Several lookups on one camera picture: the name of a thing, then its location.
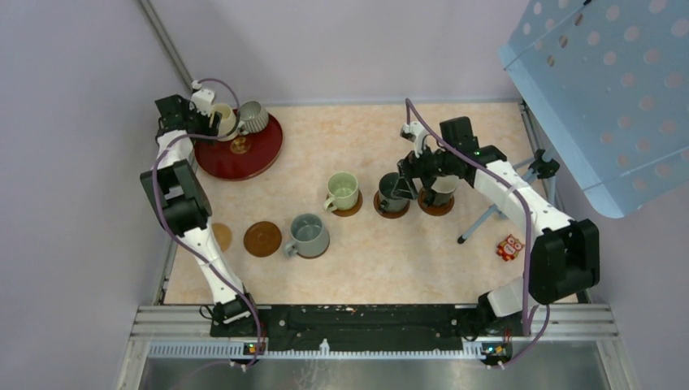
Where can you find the grey green mug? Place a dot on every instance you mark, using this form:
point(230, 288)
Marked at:
point(307, 235)

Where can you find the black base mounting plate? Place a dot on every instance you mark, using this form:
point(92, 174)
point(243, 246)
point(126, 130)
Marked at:
point(365, 328)

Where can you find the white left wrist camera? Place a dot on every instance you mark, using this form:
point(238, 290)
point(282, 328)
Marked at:
point(202, 98)

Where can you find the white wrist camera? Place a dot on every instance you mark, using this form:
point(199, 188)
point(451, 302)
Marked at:
point(202, 98)
point(416, 133)

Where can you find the dark red round tray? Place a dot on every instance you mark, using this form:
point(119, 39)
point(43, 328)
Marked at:
point(243, 157)

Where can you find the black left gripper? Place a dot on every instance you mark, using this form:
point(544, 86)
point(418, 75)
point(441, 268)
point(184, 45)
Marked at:
point(204, 118)

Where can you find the grey tripod stand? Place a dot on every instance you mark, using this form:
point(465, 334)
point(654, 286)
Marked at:
point(544, 156)

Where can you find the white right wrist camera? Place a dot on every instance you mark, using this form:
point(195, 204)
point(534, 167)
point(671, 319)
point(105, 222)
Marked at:
point(416, 133)

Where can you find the small white cup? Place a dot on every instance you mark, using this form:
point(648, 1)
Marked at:
point(442, 190)

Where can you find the light brown wooden coaster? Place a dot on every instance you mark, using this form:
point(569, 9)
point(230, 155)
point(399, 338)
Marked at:
point(262, 239)

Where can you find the cream ceramic cup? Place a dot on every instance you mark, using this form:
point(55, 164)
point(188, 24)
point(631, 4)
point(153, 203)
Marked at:
point(229, 125)

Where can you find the pale green mug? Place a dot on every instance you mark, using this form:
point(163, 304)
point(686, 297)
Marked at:
point(342, 192)

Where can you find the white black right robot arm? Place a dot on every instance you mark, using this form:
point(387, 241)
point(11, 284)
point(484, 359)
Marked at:
point(563, 254)

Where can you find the aluminium frame rail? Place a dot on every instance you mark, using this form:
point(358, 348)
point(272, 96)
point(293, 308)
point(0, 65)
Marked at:
point(179, 331)

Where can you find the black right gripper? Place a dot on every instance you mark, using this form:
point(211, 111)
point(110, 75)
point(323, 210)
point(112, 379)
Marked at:
point(413, 167)

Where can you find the grey ribbed cup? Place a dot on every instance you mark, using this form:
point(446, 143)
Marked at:
point(253, 118)

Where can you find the blue perforated metal panel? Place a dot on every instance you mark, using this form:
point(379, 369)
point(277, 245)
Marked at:
point(608, 83)

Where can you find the dark green mug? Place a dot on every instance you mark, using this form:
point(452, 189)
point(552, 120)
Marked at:
point(389, 203)

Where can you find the red owl sticker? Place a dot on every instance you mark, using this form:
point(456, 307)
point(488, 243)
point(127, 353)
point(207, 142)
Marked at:
point(509, 248)

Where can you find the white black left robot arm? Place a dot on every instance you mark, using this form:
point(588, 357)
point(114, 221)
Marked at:
point(182, 207)

